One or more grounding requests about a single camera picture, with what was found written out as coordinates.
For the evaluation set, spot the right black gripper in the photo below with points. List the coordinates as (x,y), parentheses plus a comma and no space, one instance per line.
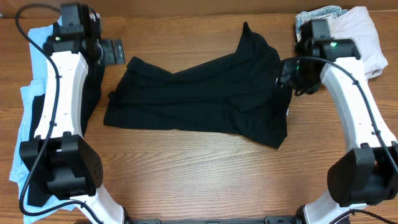
(286,78)

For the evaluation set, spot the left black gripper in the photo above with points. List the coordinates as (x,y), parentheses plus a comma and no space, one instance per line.
(115,51)

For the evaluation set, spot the black t-shirt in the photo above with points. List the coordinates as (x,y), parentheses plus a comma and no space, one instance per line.
(237,94)

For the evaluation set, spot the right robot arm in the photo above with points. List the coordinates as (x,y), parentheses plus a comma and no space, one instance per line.
(367,173)

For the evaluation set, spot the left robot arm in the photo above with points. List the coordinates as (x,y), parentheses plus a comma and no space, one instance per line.
(60,162)

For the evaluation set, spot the folded denim garment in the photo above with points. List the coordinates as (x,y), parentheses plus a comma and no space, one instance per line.
(327,12)

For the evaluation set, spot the beige folded shorts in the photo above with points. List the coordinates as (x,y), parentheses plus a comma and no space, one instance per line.
(357,25)

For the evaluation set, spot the light blue shirt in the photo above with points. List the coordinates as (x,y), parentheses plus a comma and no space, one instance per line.
(31,77)

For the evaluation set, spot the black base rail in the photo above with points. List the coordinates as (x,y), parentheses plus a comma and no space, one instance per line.
(265,220)

